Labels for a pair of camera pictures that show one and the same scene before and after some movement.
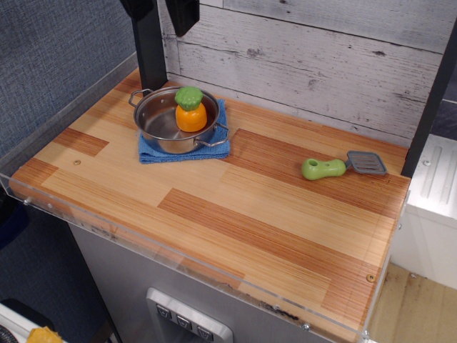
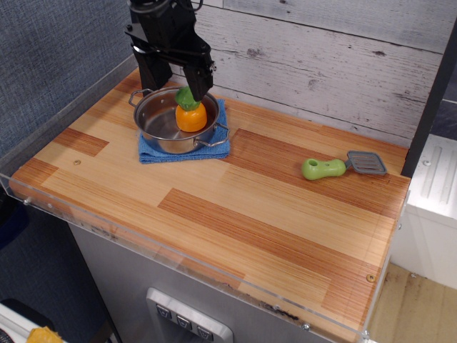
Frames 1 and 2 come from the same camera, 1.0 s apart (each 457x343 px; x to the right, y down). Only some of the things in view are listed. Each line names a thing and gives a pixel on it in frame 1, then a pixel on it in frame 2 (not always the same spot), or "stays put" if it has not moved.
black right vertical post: (432, 107) stays put
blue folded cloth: (201, 151) stays put
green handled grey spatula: (356, 161) stays put
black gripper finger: (185, 13) to (201, 79)
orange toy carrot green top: (191, 116) stays put
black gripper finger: (133, 7) to (154, 70)
